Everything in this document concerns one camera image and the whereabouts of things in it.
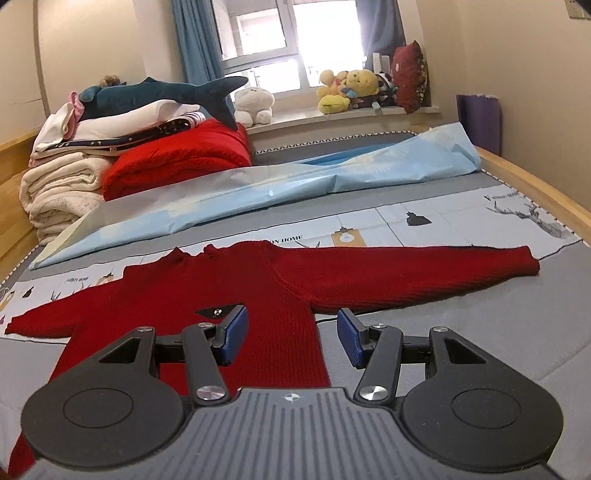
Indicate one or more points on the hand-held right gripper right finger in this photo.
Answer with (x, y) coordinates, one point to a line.
(348, 338)

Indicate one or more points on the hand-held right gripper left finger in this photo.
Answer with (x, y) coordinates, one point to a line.
(235, 333)

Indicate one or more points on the dark red knitted sweater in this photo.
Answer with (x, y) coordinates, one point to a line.
(277, 277)

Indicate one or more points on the grey printed bed sheet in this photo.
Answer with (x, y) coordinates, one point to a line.
(461, 323)

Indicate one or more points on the light blue bed sheet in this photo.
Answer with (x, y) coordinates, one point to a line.
(231, 198)

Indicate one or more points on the folded red blanket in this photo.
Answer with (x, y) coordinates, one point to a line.
(175, 157)

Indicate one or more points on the navy star-patterned cloth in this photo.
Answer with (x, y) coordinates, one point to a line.
(181, 123)

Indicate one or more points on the stone window sill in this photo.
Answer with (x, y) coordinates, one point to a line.
(300, 121)

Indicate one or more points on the folded cream fleece blanket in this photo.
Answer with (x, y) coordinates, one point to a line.
(60, 194)

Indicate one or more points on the white plush toy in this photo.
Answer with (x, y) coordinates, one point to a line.
(254, 104)

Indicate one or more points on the folded white duvet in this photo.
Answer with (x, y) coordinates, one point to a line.
(138, 115)

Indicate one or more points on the yellow duck plush toy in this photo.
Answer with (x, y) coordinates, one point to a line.
(333, 94)

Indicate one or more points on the panda plush toy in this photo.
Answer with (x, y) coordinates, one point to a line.
(385, 85)

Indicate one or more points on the yellow bear plush toy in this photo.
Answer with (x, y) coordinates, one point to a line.
(362, 83)

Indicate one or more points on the blue shark plush toy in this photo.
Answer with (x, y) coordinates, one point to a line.
(138, 94)

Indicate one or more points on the dark red cushion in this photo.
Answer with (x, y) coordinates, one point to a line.
(408, 76)

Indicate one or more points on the pink cloth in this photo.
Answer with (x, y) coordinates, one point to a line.
(76, 110)

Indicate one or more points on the brown teddy plush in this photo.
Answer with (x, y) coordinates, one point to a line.
(111, 81)

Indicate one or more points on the blue curtain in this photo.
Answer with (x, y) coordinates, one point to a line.
(196, 41)
(381, 27)

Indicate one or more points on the grey-framed window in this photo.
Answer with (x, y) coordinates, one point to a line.
(286, 41)

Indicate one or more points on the wooden bed frame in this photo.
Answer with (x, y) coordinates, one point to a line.
(531, 180)

